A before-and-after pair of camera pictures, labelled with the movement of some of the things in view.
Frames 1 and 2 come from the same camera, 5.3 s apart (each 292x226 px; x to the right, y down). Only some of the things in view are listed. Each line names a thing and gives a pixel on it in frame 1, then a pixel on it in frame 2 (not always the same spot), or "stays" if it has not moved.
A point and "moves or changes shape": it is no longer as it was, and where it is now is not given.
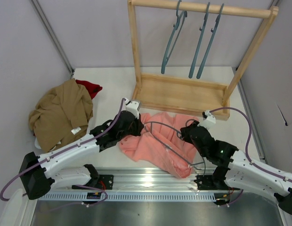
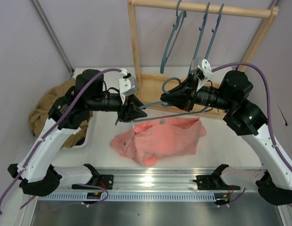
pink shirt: (161, 142) moves or changes shape
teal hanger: (187, 163) → (164, 103)
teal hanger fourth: (206, 54) stays
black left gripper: (136, 125) → (125, 111)
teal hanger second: (167, 54) stays
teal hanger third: (198, 44) stays
